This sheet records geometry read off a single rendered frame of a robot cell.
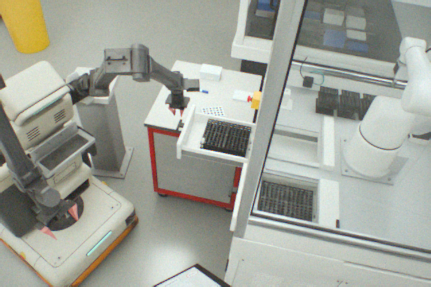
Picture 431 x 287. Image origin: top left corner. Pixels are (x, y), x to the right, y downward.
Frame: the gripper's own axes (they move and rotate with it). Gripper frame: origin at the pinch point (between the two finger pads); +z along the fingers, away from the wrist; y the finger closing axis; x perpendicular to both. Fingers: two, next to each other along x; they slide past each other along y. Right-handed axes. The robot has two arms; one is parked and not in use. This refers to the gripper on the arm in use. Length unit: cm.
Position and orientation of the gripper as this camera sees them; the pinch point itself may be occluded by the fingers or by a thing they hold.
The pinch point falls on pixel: (178, 114)
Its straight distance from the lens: 169.4
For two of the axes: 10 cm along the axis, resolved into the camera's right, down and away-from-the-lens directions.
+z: -0.4, 6.8, 7.4
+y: 9.7, 1.9, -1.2
